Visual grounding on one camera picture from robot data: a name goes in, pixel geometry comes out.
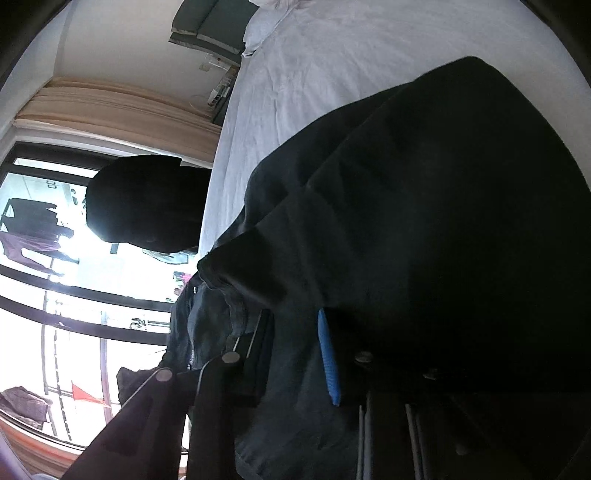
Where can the grey nightstand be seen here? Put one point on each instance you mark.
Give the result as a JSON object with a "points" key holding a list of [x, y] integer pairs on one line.
{"points": [[220, 117]]}

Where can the grey padded headboard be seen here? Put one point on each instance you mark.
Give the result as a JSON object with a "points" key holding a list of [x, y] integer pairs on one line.
{"points": [[207, 27]]}

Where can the hanging purple shirt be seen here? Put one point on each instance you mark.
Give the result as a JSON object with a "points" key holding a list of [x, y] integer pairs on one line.
{"points": [[23, 249]]}

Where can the red cloth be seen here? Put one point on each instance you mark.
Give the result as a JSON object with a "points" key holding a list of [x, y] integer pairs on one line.
{"points": [[85, 394]]}

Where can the hanging black garment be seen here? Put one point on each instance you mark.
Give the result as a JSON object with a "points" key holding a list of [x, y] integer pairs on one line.
{"points": [[143, 203]]}

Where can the bed with white sheet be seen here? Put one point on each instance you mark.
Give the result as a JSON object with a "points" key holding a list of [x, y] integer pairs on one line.
{"points": [[323, 69]]}

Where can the white pillow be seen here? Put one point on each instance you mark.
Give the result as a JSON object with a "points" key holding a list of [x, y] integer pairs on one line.
{"points": [[258, 32]]}

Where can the black window frame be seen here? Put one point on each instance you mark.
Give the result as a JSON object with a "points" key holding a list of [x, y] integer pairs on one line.
{"points": [[92, 295]]}

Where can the beige curtain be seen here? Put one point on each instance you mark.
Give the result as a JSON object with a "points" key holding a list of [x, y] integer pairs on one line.
{"points": [[115, 120]]}

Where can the black pants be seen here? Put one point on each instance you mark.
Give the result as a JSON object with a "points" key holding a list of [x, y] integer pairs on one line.
{"points": [[438, 207]]}

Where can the dark grey cloth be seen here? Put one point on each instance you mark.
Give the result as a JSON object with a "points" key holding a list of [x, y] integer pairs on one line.
{"points": [[23, 406]]}

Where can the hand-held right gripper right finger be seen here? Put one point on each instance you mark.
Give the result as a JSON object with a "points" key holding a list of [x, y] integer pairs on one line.
{"points": [[328, 360]]}

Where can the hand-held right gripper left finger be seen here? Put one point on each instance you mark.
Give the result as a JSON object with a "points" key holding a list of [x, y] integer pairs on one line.
{"points": [[254, 369]]}

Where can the small white boxes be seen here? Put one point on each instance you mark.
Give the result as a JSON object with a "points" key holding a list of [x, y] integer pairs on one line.
{"points": [[219, 92]]}

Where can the hanging dark shirt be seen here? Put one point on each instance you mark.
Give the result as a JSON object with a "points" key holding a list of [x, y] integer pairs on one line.
{"points": [[32, 214]]}

